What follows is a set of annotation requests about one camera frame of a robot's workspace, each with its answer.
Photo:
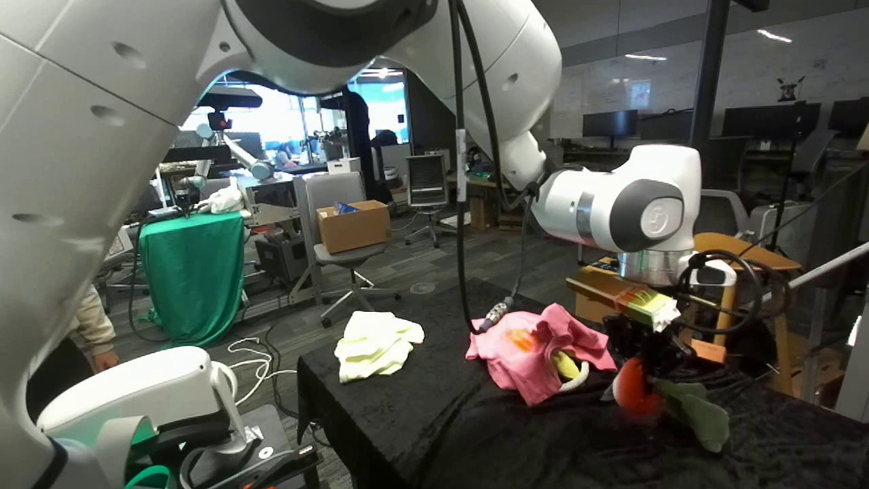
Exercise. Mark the cream white cloth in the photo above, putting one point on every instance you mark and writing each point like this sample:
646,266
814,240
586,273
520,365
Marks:
376,342

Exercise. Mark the grey office chair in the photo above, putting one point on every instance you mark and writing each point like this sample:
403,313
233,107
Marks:
424,180
350,259

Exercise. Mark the person left hand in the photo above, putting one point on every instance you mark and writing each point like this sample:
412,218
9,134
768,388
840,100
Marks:
105,362

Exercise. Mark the small plain cardboard box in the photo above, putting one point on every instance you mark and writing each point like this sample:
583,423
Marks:
355,225

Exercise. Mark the black vertical pole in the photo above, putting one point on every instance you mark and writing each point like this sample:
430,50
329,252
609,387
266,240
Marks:
711,72

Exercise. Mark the green cloth covered stand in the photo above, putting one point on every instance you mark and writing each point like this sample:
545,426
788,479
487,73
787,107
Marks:
192,273

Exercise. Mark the black stereo camera bar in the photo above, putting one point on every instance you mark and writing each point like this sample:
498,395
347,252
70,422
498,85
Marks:
233,99

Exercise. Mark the orange plush toy green leaves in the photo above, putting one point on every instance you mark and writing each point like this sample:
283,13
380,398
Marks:
640,398

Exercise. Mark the cardboard box with black tape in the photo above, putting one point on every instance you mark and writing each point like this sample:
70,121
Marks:
587,307

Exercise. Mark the gold wrist camera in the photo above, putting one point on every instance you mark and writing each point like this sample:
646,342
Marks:
657,309

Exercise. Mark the black velvet table cloth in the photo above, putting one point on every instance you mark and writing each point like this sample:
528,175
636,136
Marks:
507,444

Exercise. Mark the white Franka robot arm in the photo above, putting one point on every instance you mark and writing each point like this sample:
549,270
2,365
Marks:
90,180

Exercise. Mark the light sleeved left forearm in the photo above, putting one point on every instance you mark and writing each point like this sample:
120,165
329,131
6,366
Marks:
93,322

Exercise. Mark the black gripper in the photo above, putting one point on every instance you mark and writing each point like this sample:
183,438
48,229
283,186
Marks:
640,341

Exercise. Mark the black base mounting hardware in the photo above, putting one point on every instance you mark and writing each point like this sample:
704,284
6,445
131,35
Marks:
245,464

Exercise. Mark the black hanging jacket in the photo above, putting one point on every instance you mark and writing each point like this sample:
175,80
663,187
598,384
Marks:
357,145

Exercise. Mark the wooden stool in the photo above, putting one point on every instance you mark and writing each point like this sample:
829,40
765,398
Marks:
769,262

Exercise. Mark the silver aluminium pole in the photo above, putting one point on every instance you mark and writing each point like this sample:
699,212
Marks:
833,262

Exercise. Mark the pink cloth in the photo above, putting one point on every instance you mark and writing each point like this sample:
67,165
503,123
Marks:
526,354

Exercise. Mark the black computer monitor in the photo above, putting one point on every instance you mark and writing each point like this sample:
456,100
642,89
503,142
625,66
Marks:
613,126
851,114
769,123
669,126

